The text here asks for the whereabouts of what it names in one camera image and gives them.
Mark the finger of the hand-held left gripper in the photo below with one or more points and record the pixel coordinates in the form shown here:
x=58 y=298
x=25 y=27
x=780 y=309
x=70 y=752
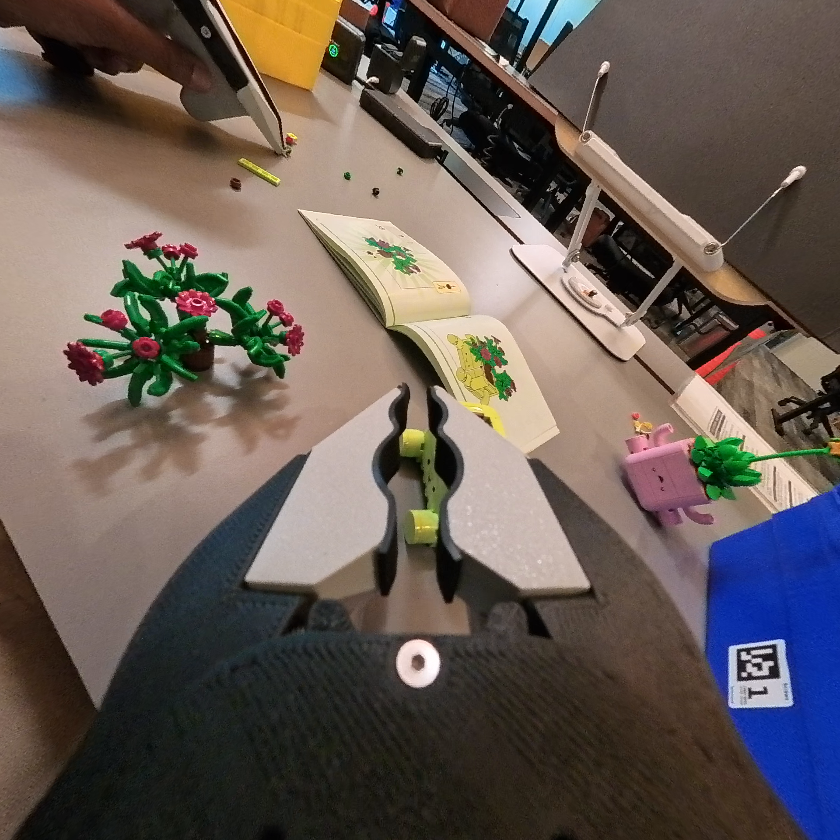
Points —
x=243 y=46
x=262 y=115

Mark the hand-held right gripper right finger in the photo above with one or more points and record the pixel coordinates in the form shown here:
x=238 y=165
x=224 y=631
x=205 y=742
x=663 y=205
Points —
x=518 y=525

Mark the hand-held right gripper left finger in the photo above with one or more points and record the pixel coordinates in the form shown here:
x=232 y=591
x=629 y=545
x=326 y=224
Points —
x=321 y=518

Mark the lime green toy planter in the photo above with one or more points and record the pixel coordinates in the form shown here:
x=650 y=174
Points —
x=420 y=525

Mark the toy flower plant brown base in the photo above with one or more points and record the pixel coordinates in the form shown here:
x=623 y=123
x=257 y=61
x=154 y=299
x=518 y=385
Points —
x=200 y=354

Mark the instruction booklet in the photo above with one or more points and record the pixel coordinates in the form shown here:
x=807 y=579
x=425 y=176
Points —
x=394 y=275

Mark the person's left hand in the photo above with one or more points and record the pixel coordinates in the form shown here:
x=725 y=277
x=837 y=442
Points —
x=98 y=26

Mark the yellow plastic bin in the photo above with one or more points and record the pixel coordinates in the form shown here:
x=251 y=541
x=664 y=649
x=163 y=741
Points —
x=289 y=39

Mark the lime green flat brick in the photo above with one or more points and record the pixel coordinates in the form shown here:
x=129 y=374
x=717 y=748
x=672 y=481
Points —
x=259 y=170

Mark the black device green light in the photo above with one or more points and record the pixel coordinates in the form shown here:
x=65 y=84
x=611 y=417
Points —
x=344 y=52

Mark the black flat box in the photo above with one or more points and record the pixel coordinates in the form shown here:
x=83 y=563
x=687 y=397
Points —
x=400 y=121

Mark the black power adapter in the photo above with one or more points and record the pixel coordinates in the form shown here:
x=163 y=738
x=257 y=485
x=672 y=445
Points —
x=394 y=65

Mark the green leafy toy plant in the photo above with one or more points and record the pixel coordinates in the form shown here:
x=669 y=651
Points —
x=722 y=466

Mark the clear printed sheet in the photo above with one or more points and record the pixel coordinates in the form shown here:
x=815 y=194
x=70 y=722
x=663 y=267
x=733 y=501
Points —
x=695 y=400

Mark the brown top desk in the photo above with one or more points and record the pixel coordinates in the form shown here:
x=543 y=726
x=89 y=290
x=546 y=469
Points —
x=485 y=62

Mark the blue plastic bin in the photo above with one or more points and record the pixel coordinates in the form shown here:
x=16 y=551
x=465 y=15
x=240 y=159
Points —
x=787 y=590

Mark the black board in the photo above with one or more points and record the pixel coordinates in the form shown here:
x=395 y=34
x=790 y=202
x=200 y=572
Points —
x=722 y=98

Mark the red black desk frame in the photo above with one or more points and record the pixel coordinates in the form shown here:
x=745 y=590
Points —
x=728 y=364

